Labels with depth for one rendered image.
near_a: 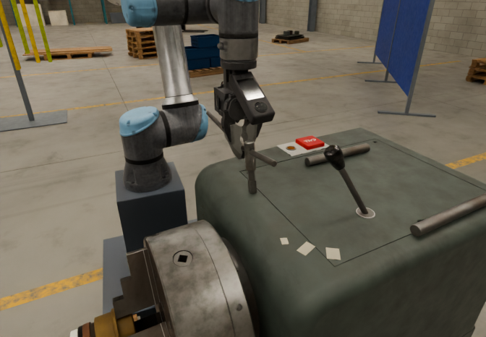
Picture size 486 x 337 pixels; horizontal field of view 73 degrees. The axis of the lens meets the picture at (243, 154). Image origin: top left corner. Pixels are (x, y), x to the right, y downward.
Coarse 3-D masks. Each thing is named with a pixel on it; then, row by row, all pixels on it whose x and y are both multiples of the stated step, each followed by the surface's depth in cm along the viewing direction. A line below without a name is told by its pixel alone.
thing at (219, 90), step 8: (224, 64) 63; (232, 64) 62; (240, 64) 62; (248, 64) 62; (256, 64) 64; (224, 72) 68; (232, 72) 65; (240, 72) 64; (224, 80) 68; (216, 88) 69; (224, 88) 69; (216, 96) 71; (224, 96) 66; (232, 96) 64; (216, 104) 72; (224, 104) 68; (232, 104) 65; (232, 112) 65; (240, 112) 66
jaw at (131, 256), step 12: (132, 252) 62; (144, 252) 63; (132, 264) 62; (144, 264) 63; (132, 276) 62; (144, 276) 62; (132, 288) 61; (144, 288) 62; (156, 288) 63; (120, 300) 60; (132, 300) 61; (144, 300) 61; (156, 300) 62; (120, 312) 60; (132, 312) 60
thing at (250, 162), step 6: (246, 144) 67; (252, 144) 67; (246, 150) 67; (246, 156) 68; (252, 156) 68; (246, 162) 68; (252, 162) 68; (246, 168) 69; (252, 168) 68; (252, 174) 69; (252, 180) 70; (252, 186) 70; (252, 192) 70
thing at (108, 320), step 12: (108, 312) 61; (84, 324) 59; (96, 324) 58; (108, 324) 58; (120, 324) 59; (132, 324) 59; (84, 336) 56; (96, 336) 56; (108, 336) 57; (120, 336) 58
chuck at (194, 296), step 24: (144, 240) 68; (168, 240) 61; (192, 240) 60; (168, 264) 55; (192, 264) 56; (168, 288) 52; (192, 288) 53; (216, 288) 54; (168, 312) 53; (192, 312) 51; (216, 312) 53; (192, 336) 50; (216, 336) 52
